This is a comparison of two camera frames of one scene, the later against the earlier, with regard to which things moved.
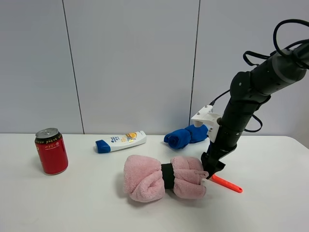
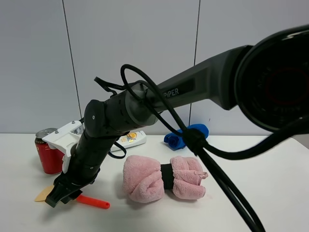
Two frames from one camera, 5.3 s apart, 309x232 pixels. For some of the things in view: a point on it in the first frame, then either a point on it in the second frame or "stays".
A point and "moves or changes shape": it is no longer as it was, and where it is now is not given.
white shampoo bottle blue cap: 105,146 stays
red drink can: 51,149 stays
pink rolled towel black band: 145,179 stays
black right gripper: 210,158 to 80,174
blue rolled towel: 177,138 stays
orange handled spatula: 226,183 moves or changes shape
